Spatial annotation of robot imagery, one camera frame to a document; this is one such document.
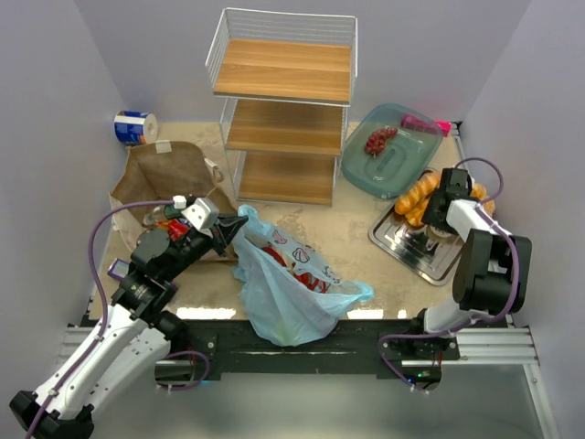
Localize twisted sugar donut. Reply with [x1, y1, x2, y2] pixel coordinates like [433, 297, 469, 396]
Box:
[470, 182, 495, 217]

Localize red candy bag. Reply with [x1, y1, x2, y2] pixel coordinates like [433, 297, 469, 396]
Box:
[155, 219, 190, 241]

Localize brown paper grocery bag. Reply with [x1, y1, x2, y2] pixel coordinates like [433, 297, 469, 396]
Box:
[108, 139, 243, 262]

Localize red toy lobster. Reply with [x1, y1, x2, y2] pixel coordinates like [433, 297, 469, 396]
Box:
[261, 246, 330, 294]

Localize light blue plastic bag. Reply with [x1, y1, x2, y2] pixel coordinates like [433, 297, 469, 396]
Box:
[232, 205, 374, 347]

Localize green label water bottle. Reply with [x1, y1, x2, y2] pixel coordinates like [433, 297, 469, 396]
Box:
[143, 204, 182, 227]

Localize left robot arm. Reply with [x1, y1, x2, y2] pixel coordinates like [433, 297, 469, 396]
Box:
[9, 214, 248, 438]

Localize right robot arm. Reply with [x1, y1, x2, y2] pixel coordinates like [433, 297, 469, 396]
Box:
[420, 168, 532, 337]

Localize teal plastic food container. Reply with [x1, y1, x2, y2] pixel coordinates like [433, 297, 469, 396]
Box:
[341, 103, 443, 199]

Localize long bread loaf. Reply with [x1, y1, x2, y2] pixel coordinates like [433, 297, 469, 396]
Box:
[394, 171, 441, 215]

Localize round frosted donut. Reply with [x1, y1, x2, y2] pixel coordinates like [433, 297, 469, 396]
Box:
[427, 226, 453, 241]

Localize orange croissant bread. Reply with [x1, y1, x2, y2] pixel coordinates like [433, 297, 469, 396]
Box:
[405, 197, 430, 228]

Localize pink small object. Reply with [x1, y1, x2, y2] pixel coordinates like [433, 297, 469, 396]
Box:
[435, 120, 452, 137]

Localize purple chocolate bar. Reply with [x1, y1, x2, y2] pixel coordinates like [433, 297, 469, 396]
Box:
[107, 258, 177, 294]

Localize metal tray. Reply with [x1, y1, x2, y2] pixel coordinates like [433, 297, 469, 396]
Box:
[367, 168, 487, 287]

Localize pink purple toy vegetable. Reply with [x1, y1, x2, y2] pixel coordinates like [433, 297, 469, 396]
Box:
[400, 114, 441, 134]

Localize red grape bunch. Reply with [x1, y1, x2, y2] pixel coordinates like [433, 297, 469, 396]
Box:
[364, 127, 398, 157]

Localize blue white toilet paper roll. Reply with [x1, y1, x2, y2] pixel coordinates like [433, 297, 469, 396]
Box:
[113, 111, 158, 146]

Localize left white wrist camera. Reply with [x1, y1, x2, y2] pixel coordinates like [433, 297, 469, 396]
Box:
[173, 195, 219, 232]

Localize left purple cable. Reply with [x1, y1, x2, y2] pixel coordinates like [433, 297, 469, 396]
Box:
[25, 195, 186, 438]

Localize white wire wooden shelf rack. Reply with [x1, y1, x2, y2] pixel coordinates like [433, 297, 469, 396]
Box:
[206, 7, 358, 206]

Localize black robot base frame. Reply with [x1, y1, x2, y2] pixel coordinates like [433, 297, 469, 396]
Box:
[80, 312, 460, 382]

